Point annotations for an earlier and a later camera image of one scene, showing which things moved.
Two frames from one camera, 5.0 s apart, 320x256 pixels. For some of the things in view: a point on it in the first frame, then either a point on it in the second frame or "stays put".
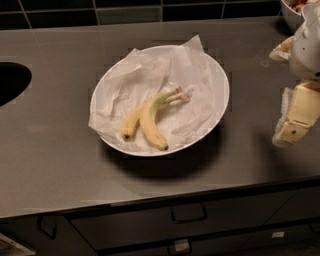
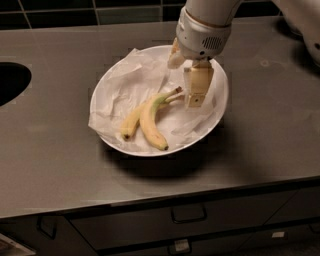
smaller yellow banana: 132,118 stays put
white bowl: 158,100 stays put
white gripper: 307,50 to 199,39
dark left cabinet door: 46,235 stays put
